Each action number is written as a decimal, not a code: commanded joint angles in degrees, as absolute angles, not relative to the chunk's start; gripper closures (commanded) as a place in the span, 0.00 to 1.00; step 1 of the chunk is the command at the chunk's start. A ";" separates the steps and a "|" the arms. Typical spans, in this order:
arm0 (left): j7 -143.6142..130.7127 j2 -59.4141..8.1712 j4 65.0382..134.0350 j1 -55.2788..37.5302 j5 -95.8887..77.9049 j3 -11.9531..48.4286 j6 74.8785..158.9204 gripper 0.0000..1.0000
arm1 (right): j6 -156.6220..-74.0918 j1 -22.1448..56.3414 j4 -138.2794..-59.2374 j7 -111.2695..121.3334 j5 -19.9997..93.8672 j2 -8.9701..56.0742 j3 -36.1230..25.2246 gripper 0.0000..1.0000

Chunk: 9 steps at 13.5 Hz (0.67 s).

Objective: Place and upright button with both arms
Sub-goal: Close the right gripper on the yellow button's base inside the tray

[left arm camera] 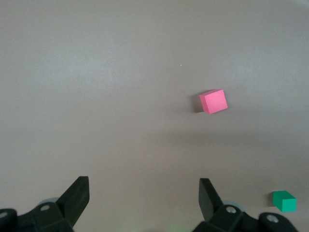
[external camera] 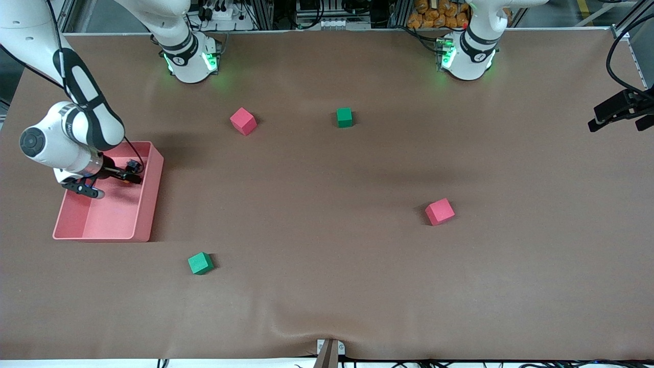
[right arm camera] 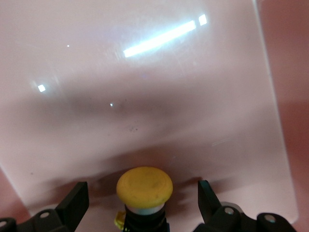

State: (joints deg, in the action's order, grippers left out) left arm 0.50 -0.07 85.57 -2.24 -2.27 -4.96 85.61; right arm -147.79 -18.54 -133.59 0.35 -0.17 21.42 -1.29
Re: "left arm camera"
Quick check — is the brown table cover mat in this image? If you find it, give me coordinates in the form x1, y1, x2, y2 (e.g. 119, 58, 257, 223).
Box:
0, 0, 309, 232

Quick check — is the green foam cube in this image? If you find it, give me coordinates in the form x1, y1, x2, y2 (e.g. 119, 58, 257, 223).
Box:
272, 190, 297, 213

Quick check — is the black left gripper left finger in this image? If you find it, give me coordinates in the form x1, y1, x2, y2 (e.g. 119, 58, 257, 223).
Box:
0, 175, 90, 232

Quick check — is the pink foam cube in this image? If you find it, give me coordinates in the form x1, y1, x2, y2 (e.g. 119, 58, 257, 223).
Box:
199, 88, 228, 115

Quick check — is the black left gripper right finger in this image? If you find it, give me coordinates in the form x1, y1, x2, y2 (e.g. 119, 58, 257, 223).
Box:
193, 178, 300, 232

